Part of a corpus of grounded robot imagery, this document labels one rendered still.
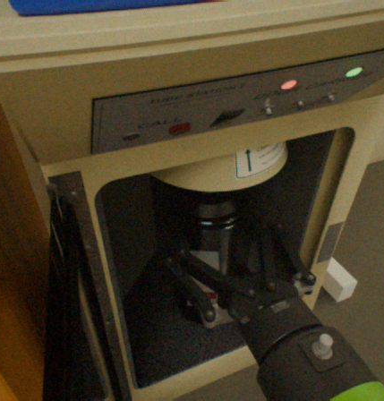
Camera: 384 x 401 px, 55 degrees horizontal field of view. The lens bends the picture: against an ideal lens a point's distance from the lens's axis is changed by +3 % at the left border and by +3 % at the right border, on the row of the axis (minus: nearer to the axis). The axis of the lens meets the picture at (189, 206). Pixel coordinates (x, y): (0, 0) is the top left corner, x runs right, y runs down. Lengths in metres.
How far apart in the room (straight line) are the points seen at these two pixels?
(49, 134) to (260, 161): 0.24
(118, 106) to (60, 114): 0.02
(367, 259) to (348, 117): 0.54
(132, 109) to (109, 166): 0.11
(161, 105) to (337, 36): 0.08
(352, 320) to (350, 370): 0.42
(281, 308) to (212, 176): 0.14
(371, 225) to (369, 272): 0.15
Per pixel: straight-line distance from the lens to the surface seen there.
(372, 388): 0.36
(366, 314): 0.79
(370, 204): 1.04
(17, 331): 0.35
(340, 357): 0.35
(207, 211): 0.44
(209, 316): 0.39
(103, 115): 0.18
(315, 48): 0.18
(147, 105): 0.18
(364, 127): 0.41
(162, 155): 0.29
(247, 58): 0.16
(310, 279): 0.44
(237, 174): 0.36
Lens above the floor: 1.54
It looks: 40 degrees down
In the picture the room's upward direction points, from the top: straight up
